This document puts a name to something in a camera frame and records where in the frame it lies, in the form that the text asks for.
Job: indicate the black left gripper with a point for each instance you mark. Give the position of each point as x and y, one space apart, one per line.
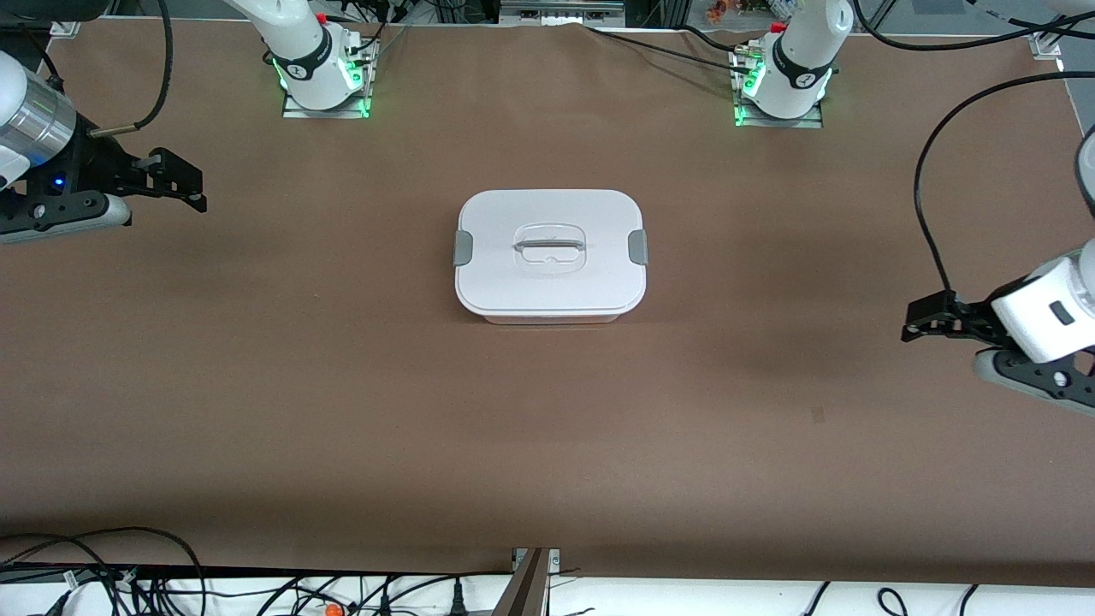
973 316

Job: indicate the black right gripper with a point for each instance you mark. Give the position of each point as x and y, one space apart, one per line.
92 164

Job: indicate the white box lid grey clips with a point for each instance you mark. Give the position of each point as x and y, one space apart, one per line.
549 252

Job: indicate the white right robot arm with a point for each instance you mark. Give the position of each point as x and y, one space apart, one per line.
301 53

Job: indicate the translucent pink plastic box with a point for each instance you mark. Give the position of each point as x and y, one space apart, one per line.
552 318

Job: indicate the aluminium corner profile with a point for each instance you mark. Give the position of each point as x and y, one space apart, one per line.
1045 44

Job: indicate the small orange figure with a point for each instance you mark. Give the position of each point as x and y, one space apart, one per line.
717 10

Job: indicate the brown table cover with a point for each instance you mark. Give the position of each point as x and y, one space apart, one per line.
547 445

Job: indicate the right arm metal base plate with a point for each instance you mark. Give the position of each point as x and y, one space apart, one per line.
342 111

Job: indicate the small metal corner bracket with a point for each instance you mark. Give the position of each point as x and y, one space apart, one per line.
64 27

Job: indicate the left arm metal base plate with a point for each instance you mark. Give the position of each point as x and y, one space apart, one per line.
808 122

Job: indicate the aluminium profile post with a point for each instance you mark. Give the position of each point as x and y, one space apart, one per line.
526 590

